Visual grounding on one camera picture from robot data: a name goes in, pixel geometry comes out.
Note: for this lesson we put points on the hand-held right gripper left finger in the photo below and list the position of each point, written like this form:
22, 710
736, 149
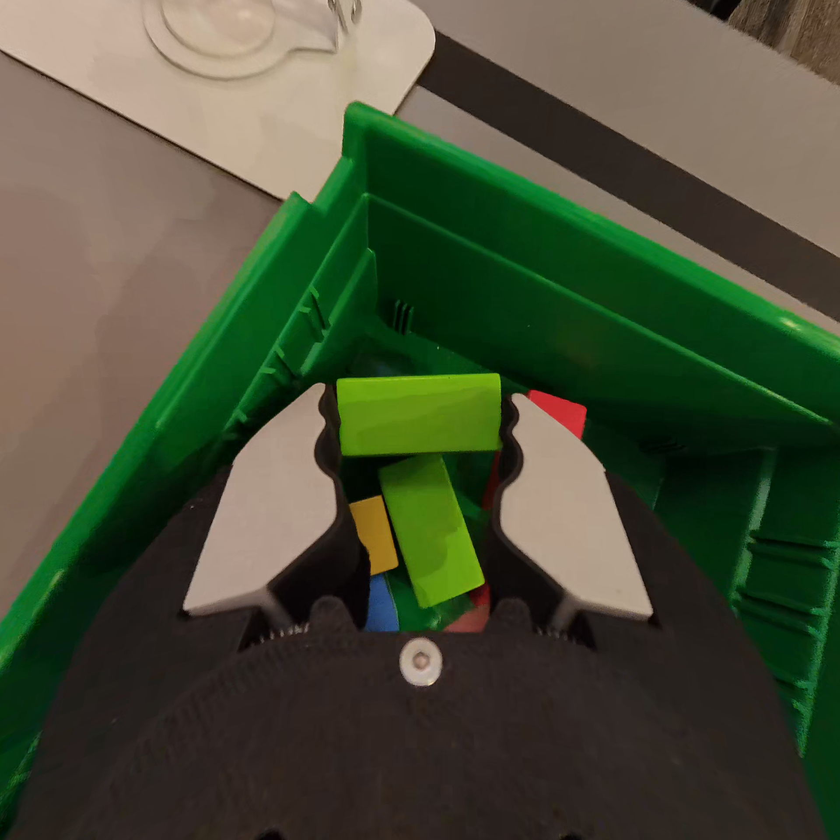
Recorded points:
269, 525

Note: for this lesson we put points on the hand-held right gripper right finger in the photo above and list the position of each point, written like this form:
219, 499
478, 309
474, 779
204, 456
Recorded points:
564, 525

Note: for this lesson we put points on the lime green wooden block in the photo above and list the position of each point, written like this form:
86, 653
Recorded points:
420, 413
426, 525

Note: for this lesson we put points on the green plastic bin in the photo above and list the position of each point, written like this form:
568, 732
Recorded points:
525, 262

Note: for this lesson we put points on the yellow wooden cube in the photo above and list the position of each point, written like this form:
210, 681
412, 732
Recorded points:
374, 531

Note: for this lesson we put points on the long red wooden block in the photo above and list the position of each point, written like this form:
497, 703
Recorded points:
564, 413

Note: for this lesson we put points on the small red wooden cube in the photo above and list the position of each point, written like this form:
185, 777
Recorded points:
469, 620

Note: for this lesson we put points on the light blue wooden cube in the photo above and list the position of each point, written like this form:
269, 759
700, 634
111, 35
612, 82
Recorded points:
382, 607

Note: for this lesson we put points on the clear acrylic magnifier plate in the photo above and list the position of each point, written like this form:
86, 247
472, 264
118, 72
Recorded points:
216, 39

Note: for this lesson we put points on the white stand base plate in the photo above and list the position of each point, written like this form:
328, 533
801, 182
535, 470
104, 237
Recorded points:
367, 79

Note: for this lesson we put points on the white stand post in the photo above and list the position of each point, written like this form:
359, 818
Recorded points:
342, 12

